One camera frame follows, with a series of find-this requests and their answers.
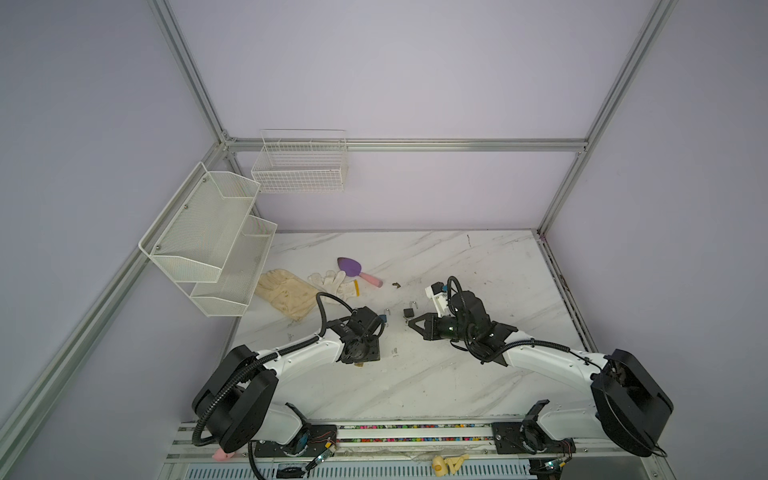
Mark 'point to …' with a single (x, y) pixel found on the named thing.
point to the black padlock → (408, 312)
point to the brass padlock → (359, 364)
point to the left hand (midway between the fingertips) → (368, 354)
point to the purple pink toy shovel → (354, 269)
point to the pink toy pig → (222, 456)
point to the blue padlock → (383, 317)
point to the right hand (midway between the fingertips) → (407, 324)
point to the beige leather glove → (290, 295)
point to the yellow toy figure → (441, 465)
